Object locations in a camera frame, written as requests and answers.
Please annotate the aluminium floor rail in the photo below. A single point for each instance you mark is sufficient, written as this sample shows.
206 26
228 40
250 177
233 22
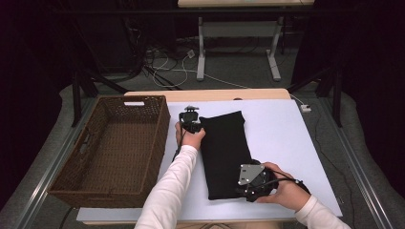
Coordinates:
351 159
65 149

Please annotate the desk with white legs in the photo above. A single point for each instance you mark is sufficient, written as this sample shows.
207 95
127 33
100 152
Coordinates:
238 30

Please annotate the light wooden table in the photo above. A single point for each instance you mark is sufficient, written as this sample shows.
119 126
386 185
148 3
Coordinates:
207 94

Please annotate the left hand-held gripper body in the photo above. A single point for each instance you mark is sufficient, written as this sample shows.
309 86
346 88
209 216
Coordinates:
190 119

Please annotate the brown wicker basket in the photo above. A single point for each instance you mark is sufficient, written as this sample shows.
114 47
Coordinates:
127 140

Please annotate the black sleeveless shirt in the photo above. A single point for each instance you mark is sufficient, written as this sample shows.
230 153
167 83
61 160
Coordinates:
223 152

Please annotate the black metal stand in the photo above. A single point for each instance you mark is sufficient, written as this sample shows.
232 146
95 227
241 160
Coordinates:
336 101
76 101

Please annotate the black horizontal metal bar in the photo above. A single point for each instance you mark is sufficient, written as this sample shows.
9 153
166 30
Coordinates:
127 12

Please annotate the dark curtain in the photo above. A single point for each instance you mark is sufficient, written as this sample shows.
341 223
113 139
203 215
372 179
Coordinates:
379 95
28 95

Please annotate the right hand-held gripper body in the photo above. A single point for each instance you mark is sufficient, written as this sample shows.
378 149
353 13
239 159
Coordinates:
250 173

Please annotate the white power adapter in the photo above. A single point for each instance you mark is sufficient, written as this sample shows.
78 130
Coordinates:
306 108

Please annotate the white table board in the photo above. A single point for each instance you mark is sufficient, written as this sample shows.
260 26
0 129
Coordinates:
280 136

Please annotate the small white plug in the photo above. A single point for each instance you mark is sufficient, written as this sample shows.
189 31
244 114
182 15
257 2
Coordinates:
190 53

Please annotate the person's left hand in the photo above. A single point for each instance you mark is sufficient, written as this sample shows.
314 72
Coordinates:
191 140

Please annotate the person's right hand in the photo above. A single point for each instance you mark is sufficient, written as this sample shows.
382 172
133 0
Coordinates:
286 194

